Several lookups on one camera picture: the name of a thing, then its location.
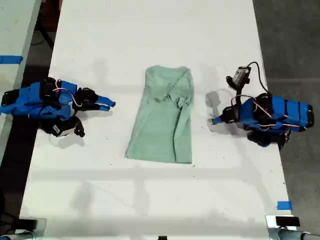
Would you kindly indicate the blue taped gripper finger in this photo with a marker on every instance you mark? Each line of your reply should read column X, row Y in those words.
column 103, row 99
column 101, row 107
column 218, row 120

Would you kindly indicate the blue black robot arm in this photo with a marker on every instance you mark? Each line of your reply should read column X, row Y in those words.
column 277, row 113
column 30, row 102

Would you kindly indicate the pale green t-shirt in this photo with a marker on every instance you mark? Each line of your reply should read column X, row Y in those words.
column 162, row 120

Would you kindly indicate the long blue tape strip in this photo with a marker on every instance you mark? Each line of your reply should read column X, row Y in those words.
column 10, row 59

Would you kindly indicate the short blue tape strip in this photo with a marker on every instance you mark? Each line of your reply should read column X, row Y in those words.
column 284, row 205

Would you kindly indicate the black box on white plate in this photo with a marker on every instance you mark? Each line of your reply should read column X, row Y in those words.
column 287, row 221

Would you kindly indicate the small black clip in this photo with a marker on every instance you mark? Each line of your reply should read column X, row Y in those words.
column 162, row 237

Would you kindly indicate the black table clamp box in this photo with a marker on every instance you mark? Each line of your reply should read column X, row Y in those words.
column 28, row 223

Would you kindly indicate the grey metal pipe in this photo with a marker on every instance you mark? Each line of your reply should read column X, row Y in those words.
column 292, row 234
column 17, row 235

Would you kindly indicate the black camera stalk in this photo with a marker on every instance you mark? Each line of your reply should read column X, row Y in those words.
column 238, row 93

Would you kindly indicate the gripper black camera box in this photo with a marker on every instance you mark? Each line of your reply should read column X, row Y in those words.
column 63, row 127
column 239, row 76

